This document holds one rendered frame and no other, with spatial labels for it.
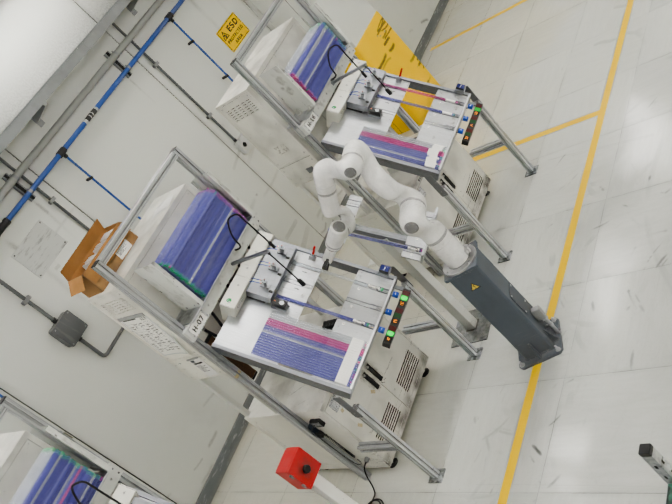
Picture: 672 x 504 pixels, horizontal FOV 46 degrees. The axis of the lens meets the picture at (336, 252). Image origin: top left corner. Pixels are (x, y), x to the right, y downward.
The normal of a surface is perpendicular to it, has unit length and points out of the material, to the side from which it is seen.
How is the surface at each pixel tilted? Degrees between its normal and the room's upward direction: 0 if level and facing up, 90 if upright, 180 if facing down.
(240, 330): 45
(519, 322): 90
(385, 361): 90
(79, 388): 90
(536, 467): 0
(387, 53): 90
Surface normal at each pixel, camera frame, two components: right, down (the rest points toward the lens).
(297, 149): -0.36, 0.75
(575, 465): -0.65, -0.62
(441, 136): 0.00, -0.59
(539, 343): -0.11, 0.64
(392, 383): 0.66, -0.22
